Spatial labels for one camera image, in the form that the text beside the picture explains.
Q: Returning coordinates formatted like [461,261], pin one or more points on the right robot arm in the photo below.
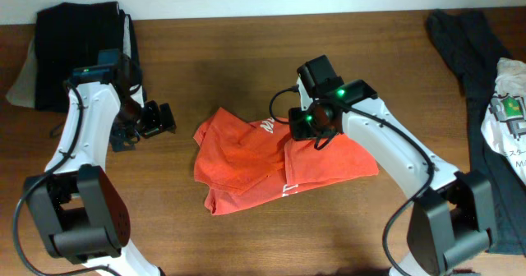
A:
[448,216]

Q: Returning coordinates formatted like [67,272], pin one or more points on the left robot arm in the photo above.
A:
[78,212]

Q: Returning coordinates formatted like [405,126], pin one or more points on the white printed t-shirt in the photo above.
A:
[503,126]

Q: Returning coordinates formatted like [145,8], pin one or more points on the folded black garment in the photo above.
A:
[74,38]

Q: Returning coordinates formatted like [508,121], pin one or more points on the folded grey garment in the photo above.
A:
[20,87]

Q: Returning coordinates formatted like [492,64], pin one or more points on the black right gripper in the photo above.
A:
[297,130]

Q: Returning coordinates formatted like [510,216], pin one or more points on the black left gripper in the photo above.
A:
[158,124]

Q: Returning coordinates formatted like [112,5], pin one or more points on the orange red t-shirt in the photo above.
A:
[246,164]

